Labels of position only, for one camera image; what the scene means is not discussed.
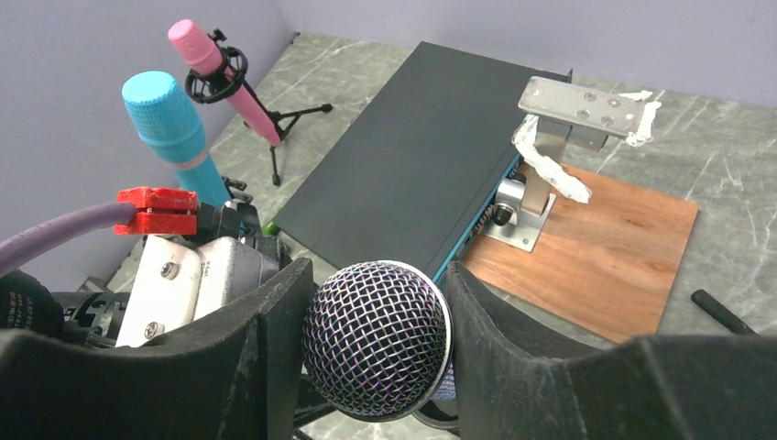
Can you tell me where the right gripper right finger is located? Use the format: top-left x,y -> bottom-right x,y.
444,262 -> 776,439

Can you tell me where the metal bracket fixture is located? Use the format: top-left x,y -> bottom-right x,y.
481,76 -> 662,252

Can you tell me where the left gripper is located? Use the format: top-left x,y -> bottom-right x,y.
200,200 -> 291,269

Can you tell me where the silver mesh glitter microphone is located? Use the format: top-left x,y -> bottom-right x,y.
301,260 -> 456,422

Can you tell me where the pink microphone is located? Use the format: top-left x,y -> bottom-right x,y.
168,19 -> 280,148

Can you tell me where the wooden board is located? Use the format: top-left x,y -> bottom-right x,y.
464,166 -> 699,342

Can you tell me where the black flat box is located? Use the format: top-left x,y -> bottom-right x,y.
274,42 -> 537,281

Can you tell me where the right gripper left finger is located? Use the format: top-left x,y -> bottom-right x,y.
1,258 -> 314,439

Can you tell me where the black tripod microphone stand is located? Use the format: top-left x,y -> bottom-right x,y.
184,27 -> 334,188

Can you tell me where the green pipe fitting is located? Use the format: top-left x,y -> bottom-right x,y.
261,221 -> 280,237

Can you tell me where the black handled hammer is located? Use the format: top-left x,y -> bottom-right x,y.
691,290 -> 758,336

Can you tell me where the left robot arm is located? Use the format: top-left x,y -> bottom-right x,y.
1,202 -> 290,347

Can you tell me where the blue microphone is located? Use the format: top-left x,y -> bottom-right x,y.
121,71 -> 230,206

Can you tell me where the black shock mount stand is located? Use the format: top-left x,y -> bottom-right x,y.
221,175 -> 254,212

